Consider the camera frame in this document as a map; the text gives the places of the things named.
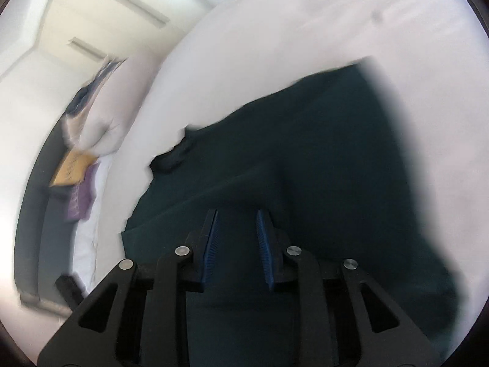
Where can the dark green garment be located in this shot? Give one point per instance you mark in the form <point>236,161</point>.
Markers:
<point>305,153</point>

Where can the white wardrobe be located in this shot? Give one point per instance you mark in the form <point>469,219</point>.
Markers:
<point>103,19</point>

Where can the yellow cushion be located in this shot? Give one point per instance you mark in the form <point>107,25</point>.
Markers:
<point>72,168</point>

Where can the white bed duvet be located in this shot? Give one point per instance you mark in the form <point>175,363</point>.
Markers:
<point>290,30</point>

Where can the grey bed headboard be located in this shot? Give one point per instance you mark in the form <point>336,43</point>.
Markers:
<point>36,214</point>

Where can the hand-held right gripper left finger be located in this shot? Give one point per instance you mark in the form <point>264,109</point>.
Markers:
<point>211,239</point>

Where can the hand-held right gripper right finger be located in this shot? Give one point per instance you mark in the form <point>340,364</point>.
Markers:
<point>265,241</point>

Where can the purple cushion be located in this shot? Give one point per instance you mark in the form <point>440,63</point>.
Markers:
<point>80,195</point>

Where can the white pillow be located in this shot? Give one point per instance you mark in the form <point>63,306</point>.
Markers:
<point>110,103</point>

